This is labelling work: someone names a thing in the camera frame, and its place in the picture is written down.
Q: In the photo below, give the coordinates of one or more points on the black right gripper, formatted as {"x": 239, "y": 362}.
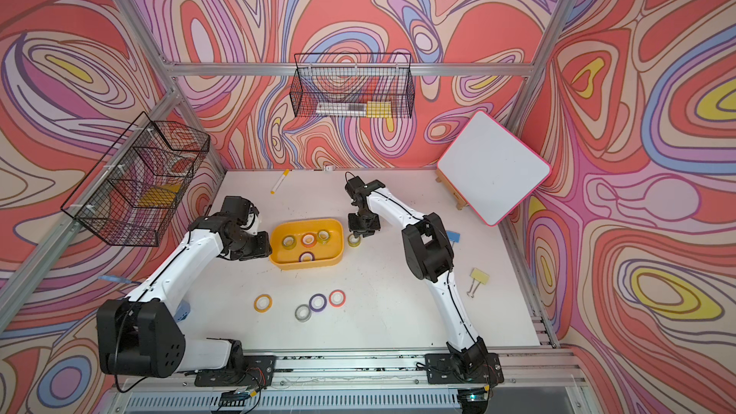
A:
{"x": 357, "y": 230}

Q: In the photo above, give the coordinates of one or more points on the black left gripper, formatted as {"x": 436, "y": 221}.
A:
{"x": 262, "y": 249}

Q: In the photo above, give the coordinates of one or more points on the yellow-green tape roll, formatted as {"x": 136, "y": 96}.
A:
{"x": 289, "y": 242}
{"x": 324, "y": 236}
{"x": 353, "y": 241}

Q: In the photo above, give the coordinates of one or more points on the yellow plastic storage box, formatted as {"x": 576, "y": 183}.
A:
{"x": 326, "y": 254}

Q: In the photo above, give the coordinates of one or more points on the orange tape roll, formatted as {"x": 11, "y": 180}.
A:
{"x": 262, "y": 303}

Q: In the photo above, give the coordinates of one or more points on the red tape roll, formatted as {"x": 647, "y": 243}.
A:
{"x": 308, "y": 239}
{"x": 337, "y": 298}

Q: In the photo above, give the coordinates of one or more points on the purple tape roll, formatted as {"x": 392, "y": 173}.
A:
{"x": 318, "y": 302}
{"x": 306, "y": 257}

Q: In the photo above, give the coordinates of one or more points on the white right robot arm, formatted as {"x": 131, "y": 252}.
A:
{"x": 430, "y": 258}

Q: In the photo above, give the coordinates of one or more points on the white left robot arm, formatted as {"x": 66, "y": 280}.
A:
{"x": 138, "y": 335}

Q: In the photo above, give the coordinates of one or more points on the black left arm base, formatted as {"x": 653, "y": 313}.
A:
{"x": 240, "y": 371}

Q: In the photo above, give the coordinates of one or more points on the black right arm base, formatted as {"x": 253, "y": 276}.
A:
{"x": 440, "y": 369}

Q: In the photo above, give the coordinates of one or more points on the grey clear tape roll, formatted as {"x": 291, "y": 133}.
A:
{"x": 303, "y": 313}

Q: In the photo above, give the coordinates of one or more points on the yellow capped white marker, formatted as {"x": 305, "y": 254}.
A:
{"x": 280, "y": 181}

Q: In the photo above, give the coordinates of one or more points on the blue binder clip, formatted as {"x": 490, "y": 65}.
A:
{"x": 453, "y": 237}

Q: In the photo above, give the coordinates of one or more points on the blue cloth bundle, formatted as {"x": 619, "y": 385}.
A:
{"x": 182, "y": 312}

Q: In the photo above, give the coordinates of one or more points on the yellow block in basket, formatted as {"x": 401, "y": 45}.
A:
{"x": 159, "y": 197}

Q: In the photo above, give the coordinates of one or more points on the yellow item in back basket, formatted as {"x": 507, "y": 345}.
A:
{"x": 378, "y": 110}

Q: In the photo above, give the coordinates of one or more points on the yellow sticky note pad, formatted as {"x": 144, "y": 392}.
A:
{"x": 480, "y": 276}

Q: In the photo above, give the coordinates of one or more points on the white board pink edge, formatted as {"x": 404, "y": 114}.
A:
{"x": 491, "y": 169}

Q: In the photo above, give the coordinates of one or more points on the black wire basket left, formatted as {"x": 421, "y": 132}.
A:
{"x": 147, "y": 153}

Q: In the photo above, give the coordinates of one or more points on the black wire basket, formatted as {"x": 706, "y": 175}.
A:
{"x": 147, "y": 153}
{"x": 341, "y": 84}

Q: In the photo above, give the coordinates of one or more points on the black wire basket back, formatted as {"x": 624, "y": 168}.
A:
{"x": 341, "y": 84}

